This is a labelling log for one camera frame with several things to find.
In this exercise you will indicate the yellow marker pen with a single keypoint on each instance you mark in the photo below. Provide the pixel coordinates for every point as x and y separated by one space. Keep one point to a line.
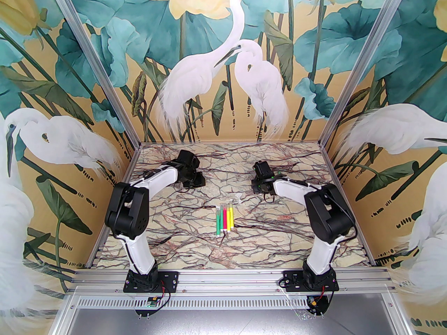
231 218
228 219

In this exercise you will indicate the green marker pen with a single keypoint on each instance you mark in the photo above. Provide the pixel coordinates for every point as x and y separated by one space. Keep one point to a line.
218 223
221 218

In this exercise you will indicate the pink marker pen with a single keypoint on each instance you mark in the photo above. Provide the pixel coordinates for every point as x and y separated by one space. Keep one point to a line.
224 219

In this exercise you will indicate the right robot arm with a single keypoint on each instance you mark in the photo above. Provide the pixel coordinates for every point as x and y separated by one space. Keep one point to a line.
328 218

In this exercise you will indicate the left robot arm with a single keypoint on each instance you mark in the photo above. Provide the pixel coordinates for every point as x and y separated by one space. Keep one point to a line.
127 218

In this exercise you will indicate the white torn tape scrap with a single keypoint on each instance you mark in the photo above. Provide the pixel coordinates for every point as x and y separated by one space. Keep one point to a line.
238 197

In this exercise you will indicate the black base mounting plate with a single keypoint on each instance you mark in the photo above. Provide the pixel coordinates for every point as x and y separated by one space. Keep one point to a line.
291 279
171 279

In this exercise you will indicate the perforated aluminium panel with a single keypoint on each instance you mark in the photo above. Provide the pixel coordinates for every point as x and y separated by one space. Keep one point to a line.
227 302

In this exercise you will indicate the small green circuit board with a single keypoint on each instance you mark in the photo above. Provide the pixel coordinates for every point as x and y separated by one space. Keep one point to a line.
151 302

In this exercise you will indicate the circuit board with yellow connector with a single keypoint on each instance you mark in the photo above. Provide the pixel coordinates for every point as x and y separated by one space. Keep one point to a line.
314 304

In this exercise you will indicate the grey sheet metal panel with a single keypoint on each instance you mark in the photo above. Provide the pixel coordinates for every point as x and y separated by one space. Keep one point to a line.
227 323

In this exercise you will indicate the aluminium extrusion rail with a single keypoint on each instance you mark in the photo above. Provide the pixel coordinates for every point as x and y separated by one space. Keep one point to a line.
227 281

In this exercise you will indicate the aluminium frame post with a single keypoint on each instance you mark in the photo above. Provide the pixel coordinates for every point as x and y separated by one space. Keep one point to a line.
95 59
366 59

